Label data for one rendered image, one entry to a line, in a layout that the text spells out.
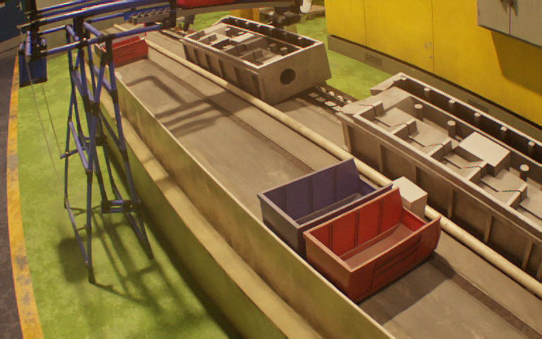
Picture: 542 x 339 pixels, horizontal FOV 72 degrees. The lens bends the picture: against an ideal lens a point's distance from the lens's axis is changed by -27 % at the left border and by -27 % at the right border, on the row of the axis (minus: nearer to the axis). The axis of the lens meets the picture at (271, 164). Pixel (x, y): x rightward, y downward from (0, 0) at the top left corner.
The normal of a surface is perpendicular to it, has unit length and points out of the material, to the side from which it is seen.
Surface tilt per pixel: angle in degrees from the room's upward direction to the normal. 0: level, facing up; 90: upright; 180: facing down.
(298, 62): 90
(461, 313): 0
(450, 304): 0
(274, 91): 90
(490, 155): 10
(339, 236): 88
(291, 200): 88
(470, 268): 0
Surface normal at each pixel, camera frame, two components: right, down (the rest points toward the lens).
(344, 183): 0.51, 0.36
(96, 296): -0.07, -0.87
